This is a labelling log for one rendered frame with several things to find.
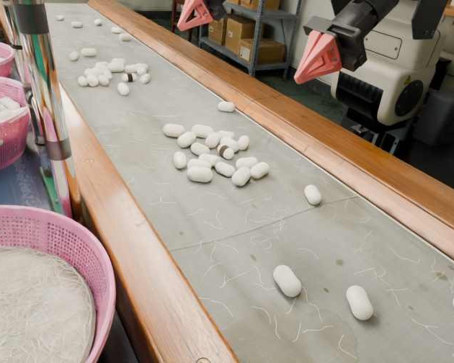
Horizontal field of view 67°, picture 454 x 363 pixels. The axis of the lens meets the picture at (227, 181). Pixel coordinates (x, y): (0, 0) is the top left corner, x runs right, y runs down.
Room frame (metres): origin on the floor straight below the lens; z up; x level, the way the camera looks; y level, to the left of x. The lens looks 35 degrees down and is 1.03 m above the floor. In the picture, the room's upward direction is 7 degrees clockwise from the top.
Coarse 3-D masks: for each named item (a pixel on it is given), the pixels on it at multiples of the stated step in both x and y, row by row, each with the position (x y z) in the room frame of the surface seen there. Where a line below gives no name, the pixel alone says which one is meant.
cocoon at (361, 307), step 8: (352, 288) 0.23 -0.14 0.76; (360, 288) 0.23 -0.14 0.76; (352, 296) 0.22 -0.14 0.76; (360, 296) 0.22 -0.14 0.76; (352, 304) 0.21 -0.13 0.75; (360, 304) 0.21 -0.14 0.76; (368, 304) 0.21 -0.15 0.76; (352, 312) 0.21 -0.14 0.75; (360, 312) 0.20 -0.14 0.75; (368, 312) 0.20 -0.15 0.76
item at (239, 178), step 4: (240, 168) 0.42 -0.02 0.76; (244, 168) 0.42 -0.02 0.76; (248, 168) 0.42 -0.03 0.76; (236, 172) 0.41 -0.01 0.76; (240, 172) 0.41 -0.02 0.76; (244, 172) 0.41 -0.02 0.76; (248, 172) 0.41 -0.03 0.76; (232, 176) 0.41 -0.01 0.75; (236, 176) 0.40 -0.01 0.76; (240, 176) 0.40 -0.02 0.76; (244, 176) 0.40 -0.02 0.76; (248, 176) 0.41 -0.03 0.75; (232, 180) 0.40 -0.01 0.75; (236, 180) 0.40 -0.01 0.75; (240, 180) 0.40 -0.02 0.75; (244, 180) 0.40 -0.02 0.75; (236, 184) 0.40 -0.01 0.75; (240, 184) 0.40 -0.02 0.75
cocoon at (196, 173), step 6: (192, 168) 0.40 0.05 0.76; (198, 168) 0.41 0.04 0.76; (204, 168) 0.41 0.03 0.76; (192, 174) 0.40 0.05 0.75; (198, 174) 0.40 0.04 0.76; (204, 174) 0.40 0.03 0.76; (210, 174) 0.40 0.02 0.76; (192, 180) 0.40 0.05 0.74; (198, 180) 0.40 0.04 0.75; (204, 180) 0.40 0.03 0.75
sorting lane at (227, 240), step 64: (64, 64) 0.83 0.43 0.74; (128, 64) 0.89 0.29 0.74; (128, 128) 0.54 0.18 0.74; (256, 128) 0.60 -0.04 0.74; (192, 192) 0.38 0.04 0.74; (256, 192) 0.39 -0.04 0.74; (320, 192) 0.41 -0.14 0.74; (192, 256) 0.26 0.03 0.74; (256, 256) 0.27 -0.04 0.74; (320, 256) 0.28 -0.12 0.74; (384, 256) 0.30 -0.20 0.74; (256, 320) 0.19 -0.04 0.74; (320, 320) 0.20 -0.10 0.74; (384, 320) 0.21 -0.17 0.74; (448, 320) 0.22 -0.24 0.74
